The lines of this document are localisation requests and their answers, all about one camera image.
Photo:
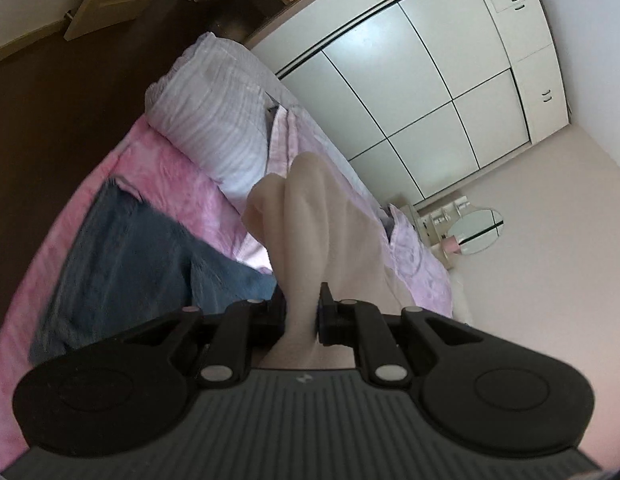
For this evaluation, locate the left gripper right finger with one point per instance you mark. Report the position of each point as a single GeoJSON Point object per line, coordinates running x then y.
{"type": "Point", "coordinates": [361, 327]}

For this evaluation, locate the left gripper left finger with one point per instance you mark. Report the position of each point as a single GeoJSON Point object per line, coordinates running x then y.
{"type": "Point", "coordinates": [244, 330]}

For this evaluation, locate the cream garment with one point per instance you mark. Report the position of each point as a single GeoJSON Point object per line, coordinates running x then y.
{"type": "Point", "coordinates": [316, 235]}

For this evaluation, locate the pink cup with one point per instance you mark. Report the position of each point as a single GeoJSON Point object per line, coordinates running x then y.
{"type": "Point", "coordinates": [450, 246]}

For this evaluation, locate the white dressing table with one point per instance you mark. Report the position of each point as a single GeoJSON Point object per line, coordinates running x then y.
{"type": "Point", "coordinates": [433, 223]}

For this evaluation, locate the blue jeans garment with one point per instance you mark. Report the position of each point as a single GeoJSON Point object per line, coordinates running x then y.
{"type": "Point", "coordinates": [129, 264]}

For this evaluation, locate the round mirror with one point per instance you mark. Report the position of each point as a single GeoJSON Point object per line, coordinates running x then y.
{"type": "Point", "coordinates": [477, 230]}

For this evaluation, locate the pink rose blanket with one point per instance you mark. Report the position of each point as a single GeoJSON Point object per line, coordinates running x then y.
{"type": "Point", "coordinates": [172, 184]}

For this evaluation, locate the pink pillow near door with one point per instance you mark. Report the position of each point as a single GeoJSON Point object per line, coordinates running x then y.
{"type": "Point", "coordinates": [294, 132]}

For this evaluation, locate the white striped pillow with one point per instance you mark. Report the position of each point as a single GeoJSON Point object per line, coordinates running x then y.
{"type": "Point", "coordinates": [215, 106]}

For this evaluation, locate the white wardrobe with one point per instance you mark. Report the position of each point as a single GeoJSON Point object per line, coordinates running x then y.
{"type": "Point", "coordinates": [420, 95]}

